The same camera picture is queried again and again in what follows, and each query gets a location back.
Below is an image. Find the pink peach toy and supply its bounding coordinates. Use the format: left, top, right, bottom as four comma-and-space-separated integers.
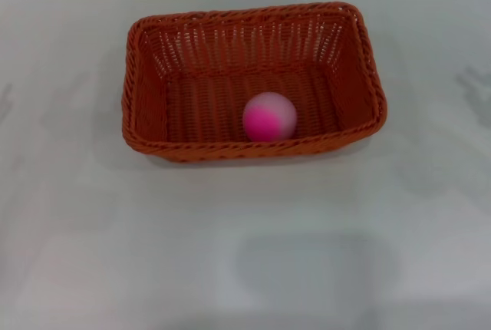
242, 91, 298, 143

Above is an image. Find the orange woven plastic basket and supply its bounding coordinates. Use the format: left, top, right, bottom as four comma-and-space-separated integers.
120, 0, 388, 165

